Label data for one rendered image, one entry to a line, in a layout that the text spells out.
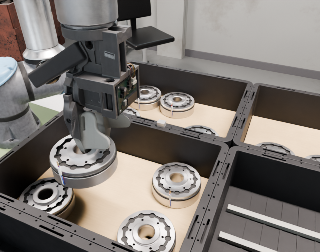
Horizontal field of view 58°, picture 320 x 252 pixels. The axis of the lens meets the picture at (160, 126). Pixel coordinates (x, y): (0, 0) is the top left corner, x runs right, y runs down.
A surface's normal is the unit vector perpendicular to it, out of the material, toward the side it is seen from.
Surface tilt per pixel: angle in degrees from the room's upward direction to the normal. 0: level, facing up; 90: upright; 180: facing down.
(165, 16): 90
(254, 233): 0
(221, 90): 90
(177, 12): 90
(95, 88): 88
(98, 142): 81
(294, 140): 0
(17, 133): 75
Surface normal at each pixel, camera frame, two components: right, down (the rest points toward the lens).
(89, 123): -0.40, 0.40
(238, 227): 0.00, -0.81
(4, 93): 0.55, 0.50
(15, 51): -0.19, 0.58
